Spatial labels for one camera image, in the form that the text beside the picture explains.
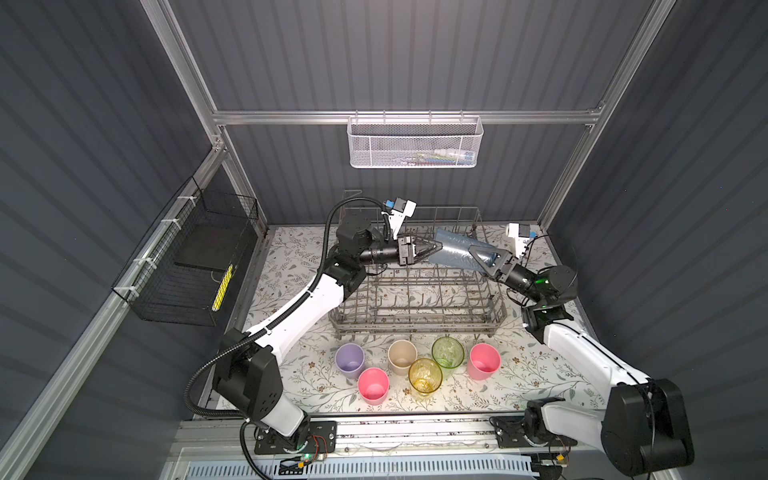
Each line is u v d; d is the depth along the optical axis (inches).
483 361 33.3
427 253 25.3
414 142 48.6
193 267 28.7
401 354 33.2
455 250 25.6
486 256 25.8
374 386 31.9
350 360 33.3
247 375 16.6
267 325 17.9
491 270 24.4
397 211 24.7
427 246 24.9
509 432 29.0
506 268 24.4
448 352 30.1
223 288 27.4
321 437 28.6
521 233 25.8
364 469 30.3
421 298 39.1
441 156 36.1
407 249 23.8
